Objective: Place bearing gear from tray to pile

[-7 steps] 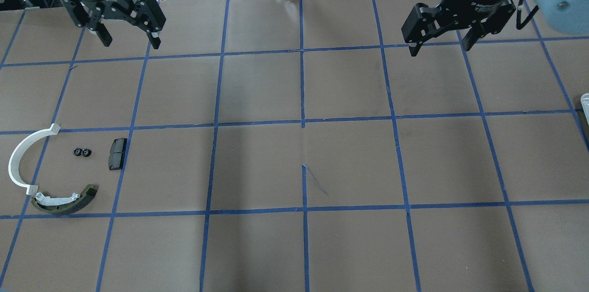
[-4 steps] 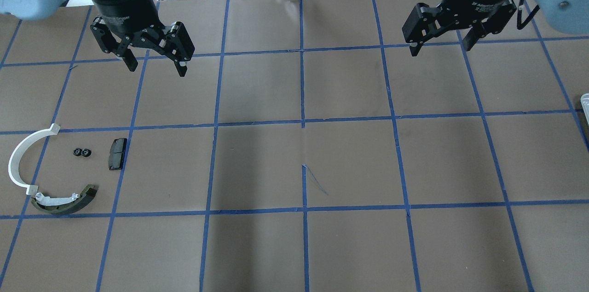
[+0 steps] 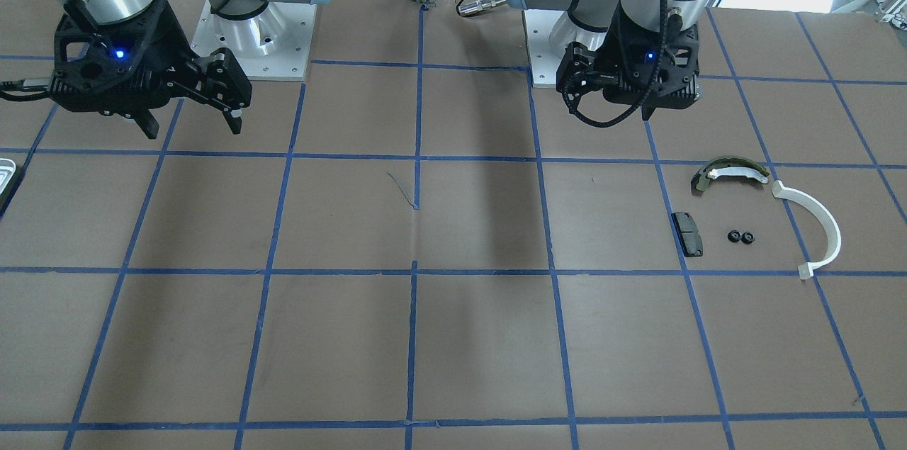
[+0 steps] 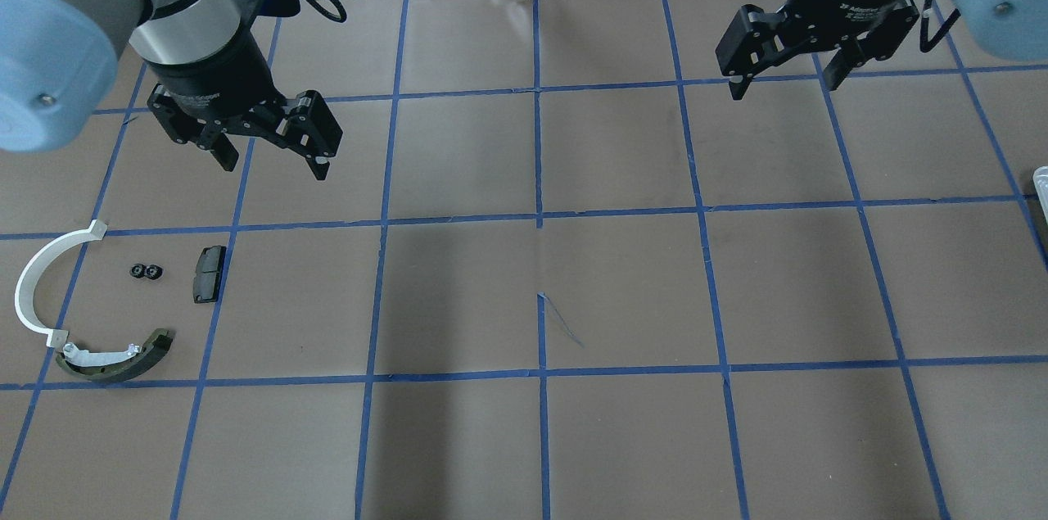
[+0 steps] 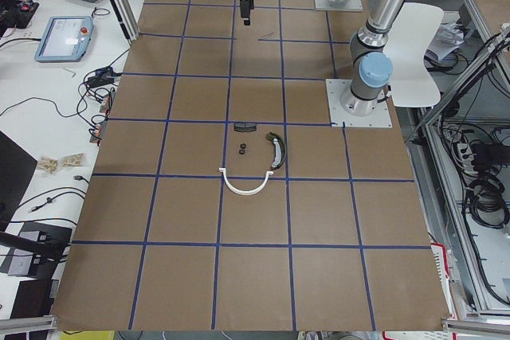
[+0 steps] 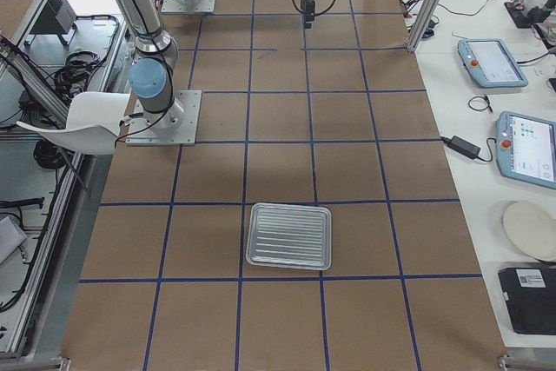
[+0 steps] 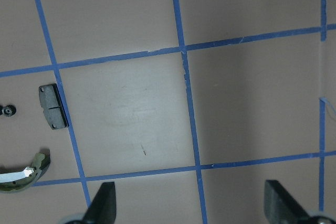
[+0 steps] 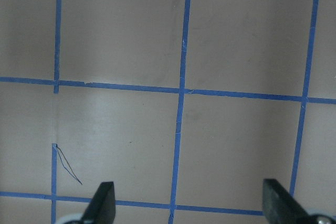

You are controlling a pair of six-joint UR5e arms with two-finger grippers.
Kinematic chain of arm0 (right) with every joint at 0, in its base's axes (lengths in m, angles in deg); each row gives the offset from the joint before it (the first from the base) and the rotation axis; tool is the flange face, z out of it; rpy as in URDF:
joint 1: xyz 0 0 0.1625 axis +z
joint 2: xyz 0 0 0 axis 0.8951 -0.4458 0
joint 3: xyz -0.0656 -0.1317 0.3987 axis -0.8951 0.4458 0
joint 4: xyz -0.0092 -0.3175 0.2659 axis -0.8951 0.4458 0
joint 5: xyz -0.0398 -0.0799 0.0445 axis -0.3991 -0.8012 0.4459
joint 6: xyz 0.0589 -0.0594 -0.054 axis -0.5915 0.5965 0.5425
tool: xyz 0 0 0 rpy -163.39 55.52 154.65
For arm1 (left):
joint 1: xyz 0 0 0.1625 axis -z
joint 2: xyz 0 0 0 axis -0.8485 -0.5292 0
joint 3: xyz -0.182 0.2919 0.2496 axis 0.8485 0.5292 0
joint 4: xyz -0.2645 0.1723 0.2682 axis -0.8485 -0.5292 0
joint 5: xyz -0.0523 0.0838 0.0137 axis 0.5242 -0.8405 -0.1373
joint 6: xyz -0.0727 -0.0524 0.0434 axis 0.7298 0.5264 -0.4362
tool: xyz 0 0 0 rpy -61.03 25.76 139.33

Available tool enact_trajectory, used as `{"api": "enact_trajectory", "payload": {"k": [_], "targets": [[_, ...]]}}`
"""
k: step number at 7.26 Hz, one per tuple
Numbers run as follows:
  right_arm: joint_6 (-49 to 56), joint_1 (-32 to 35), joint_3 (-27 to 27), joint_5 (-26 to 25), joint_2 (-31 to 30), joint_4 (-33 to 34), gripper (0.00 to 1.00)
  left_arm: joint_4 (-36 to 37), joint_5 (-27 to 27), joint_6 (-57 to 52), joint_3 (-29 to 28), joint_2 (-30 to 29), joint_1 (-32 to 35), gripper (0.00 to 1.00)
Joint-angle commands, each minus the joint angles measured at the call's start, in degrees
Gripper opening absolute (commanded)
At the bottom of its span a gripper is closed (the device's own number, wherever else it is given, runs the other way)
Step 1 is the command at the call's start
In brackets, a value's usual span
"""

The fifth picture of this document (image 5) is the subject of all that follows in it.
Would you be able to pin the grey brake pad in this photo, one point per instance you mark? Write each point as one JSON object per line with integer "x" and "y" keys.
{"x": 245, "y": 127}

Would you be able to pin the curved olive brake shoe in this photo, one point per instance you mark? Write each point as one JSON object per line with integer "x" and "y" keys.
{"x": 280, "y": 150}

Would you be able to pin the white plastic chair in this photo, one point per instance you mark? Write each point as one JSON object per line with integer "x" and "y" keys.
{"x": 409, "y": 38}

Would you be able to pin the near blue teach pendant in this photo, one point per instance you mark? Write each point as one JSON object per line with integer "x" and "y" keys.
{"x": 65, "y": 39}

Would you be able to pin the brown paper table cover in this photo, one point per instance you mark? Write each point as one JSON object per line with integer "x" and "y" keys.
{"x": 335, "y": 241}

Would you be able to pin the white curved plastic bracket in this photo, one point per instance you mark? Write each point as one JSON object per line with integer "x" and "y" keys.
{"x": 245, "y": 187}

